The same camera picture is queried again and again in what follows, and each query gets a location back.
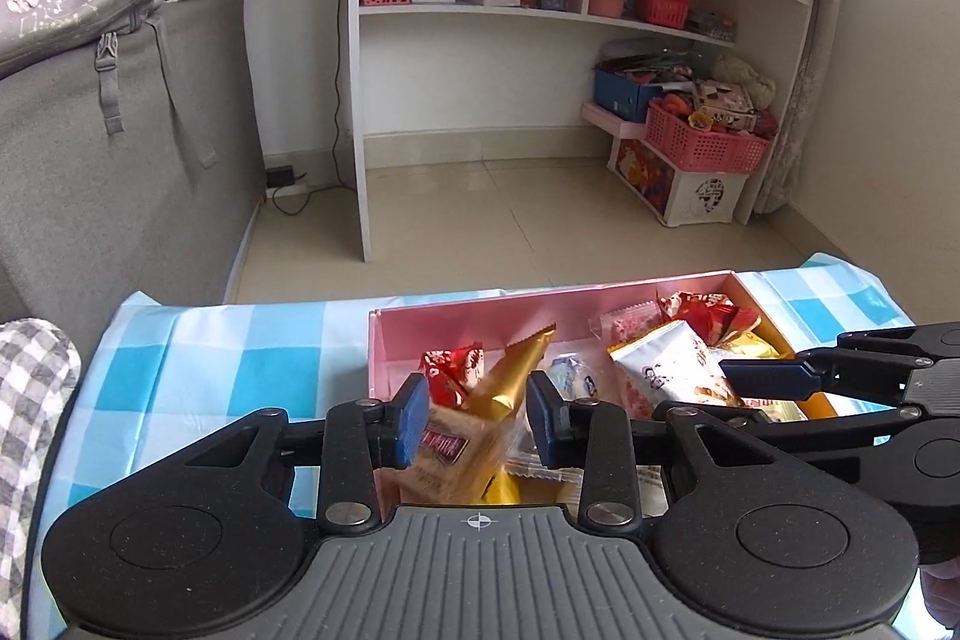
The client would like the plain yellow snack packet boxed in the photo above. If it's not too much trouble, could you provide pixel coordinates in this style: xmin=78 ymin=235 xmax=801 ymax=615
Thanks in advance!
xmin=480 ymin=467 xmax=522 ymax=506

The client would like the yellow packet blue oval label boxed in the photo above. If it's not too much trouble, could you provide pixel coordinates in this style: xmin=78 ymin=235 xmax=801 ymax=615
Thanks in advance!
xmin=469 ymin=323 xmax=557 ymax=420

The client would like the clear pink bread packet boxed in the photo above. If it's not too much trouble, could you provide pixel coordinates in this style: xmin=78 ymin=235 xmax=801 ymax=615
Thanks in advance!
xmin=589 ymin=301 xmax=668 ymax=348

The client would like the beige plush toy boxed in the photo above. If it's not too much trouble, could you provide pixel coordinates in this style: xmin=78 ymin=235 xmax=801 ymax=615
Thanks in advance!
xmin=711 ymin=53 xmax=777 ymax=105

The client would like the pile of toy boxes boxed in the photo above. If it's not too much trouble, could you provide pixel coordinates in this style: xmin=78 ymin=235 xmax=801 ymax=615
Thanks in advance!
xmin=660 ymin=77 xmax=779 ymax=139

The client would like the lace curtain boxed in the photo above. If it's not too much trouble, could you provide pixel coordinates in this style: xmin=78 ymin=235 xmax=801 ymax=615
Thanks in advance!
xmin=754 ymin=0 xmax=841 ymax=217

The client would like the blue storage box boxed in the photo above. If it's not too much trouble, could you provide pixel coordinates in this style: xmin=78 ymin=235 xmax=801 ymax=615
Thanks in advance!
xmin=592 ymin=47 xmax=698 ymax=124

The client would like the pink plastic tray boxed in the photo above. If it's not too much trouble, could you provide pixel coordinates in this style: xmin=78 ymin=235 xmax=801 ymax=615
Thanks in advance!
xmin=581 ymin=101 xmax=650 ymax=140

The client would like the white printed snack packet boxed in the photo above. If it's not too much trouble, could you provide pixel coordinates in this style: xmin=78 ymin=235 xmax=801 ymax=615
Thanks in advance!
xmin=611 ymin=319 xmax=740 ymax=408

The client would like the blue checkered plastic tablecloth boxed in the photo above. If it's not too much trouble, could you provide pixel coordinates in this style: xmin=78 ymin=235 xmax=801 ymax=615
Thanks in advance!
xmin=30 ymin=254 xmax=935 ymax=640

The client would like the large pink basket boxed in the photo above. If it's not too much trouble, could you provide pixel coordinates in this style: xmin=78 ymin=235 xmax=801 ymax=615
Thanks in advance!
xmin=646 ymin=98 xmax=772 ymax=175

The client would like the white desk with shelves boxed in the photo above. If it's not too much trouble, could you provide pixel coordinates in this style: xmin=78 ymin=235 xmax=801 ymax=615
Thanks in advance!
xmin=341 ymin=0 xmax=845 ymax=262

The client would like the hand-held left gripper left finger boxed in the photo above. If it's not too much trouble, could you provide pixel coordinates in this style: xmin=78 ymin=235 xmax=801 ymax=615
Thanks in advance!
xmin=180 ymin=374 xmax=431 ymax=532

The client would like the orange snack packet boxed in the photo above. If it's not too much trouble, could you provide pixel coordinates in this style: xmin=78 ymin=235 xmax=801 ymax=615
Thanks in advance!
xmin=780 ymin=392 xmax=833 ymax=423

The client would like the red snack packet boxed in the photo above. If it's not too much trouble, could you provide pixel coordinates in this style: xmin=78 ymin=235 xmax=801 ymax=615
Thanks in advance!
xmin=660 ymin=291 xmax=762 ymax=348
xmin=420 ymin=344 xmax=488 ymax=416

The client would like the white blue bread packet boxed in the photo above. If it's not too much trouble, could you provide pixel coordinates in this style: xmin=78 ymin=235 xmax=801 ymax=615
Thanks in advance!
xmin=546 ymin=351 xmax=601 ymax=401

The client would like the power strip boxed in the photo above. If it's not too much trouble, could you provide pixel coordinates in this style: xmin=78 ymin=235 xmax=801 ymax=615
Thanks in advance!
xmin=264 ymin=164 xmax=308 ymax=195

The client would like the white storage stool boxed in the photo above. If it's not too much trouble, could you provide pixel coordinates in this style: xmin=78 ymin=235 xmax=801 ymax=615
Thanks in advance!
xmin=606 ymin=136 xmax=751 ymax=229

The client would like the small red basket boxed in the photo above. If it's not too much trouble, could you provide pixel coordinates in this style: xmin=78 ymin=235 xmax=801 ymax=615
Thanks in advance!
xmin=637 ymin=0 xmax=691 ymax=30

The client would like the black cable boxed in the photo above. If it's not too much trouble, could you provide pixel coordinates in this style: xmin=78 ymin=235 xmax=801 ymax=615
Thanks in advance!
xmin=270 ymin=0 xmax=355 ymax=217

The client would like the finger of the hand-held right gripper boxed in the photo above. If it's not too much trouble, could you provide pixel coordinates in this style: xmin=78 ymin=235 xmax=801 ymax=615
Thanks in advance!
xmin=697 ymin=406 xmax=925 ymax=462
xmin=718 ymin=321 xmax=960 ymax=402

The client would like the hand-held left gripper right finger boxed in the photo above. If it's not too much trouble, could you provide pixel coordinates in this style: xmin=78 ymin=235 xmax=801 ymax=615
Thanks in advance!
xmin=525 ymin=370 xmax=781 ymax=528

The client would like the pile of small toys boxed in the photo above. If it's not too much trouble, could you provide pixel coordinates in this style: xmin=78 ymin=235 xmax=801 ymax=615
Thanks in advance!
xmin=686 ymin=10 xmax=740 ymax=41

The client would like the beige cake packet maroon label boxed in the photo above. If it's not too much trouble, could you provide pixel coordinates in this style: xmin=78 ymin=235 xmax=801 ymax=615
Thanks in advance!
xmin=375 ymin=400 xmax=518 ymax=506

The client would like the grey white checkered pillow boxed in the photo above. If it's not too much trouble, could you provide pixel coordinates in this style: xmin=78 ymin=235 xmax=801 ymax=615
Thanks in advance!
xmin=0 ymin=319 xmax=82 ymax=611

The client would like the pink cardboard box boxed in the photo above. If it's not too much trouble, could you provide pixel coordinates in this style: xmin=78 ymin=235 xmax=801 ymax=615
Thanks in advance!
xmin=366 ymin=269 xmax=837 ymax=513

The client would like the yellow snack packet white logo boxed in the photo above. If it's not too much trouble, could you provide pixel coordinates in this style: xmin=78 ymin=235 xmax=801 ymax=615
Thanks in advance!
xmin=716 ymin=329 xmax=796 ymax=360

